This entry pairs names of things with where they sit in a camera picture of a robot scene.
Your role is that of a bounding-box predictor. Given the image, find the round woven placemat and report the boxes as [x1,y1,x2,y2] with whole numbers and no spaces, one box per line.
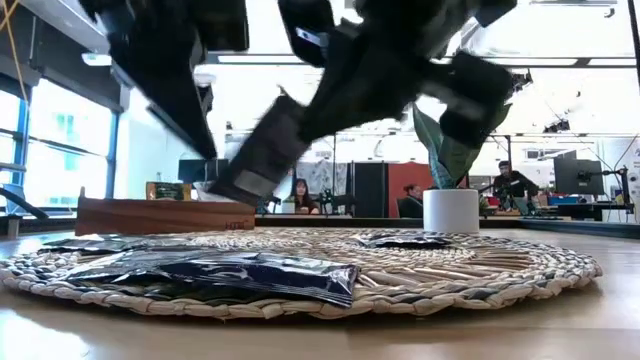
[0,227,604,321]

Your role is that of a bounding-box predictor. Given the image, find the red partition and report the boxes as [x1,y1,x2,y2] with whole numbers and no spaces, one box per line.
[387,161,436,219]

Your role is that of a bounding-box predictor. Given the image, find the black desk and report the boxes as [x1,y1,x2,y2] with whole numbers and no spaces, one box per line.
[547,201,636,224]

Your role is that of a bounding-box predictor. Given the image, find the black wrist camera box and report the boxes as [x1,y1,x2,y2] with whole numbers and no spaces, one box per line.
[192,0,250,53]
[278,0,335,67]

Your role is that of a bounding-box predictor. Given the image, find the white orange Tazo tea packet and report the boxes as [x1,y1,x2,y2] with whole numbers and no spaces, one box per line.
[192,180,236,204]

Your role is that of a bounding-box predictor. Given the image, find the black flat screen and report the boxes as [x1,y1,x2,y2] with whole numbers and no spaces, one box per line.
[177,158,222,184]

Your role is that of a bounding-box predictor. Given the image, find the black ceiling mounted device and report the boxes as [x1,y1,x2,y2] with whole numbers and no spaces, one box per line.
[542,118,572,135]

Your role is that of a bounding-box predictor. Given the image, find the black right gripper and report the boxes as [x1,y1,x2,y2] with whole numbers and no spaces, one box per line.
[207,0,514,207]

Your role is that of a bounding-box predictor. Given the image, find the black overhead camera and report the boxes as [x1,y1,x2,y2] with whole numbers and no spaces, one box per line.
[509,69,534,95]

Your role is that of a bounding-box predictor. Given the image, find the black computer monitor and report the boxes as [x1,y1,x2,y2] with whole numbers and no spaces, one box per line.
[552,157,606,197]

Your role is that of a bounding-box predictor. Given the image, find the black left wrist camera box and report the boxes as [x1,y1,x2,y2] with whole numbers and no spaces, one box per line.
[192,0,250,53]

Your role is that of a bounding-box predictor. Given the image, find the yellow cable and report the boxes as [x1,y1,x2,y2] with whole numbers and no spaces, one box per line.
[0,0,30,105]

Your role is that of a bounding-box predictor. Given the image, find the wooden tea organizer box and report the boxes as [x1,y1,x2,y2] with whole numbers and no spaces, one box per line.
[74,186,257,237]

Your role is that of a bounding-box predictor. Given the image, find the dark shiny foil tea packet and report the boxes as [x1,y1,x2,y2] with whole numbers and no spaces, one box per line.
[63,248,261,301]
[37,234,201,256]
[158,252,362,309]
[353,232,454,250]

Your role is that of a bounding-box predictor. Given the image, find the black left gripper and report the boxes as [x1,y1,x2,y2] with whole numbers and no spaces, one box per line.
[79,0,219,161]

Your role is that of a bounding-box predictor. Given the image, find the person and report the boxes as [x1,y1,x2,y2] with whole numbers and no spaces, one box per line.
[491,159,541,212]
[291,178,322,216]
[397,183,426,219]

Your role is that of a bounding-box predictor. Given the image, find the black partition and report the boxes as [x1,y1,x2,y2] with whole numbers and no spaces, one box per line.
[351,160,390,219]

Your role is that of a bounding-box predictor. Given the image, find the dark green mango tea packet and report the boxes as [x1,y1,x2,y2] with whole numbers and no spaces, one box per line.
[145,181,193,202]

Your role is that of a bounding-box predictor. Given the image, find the green snake plant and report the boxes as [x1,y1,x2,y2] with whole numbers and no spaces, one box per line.
[412,102,514,191]

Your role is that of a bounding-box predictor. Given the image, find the long ceiling light fixture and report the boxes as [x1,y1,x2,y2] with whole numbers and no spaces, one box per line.
[204,51,640,70]

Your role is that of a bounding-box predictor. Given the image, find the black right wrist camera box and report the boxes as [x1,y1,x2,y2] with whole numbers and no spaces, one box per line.
[278,0,335,67]

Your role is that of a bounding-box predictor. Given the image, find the black slanted strut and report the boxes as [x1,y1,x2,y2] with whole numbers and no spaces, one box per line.
[0,184,50,220]

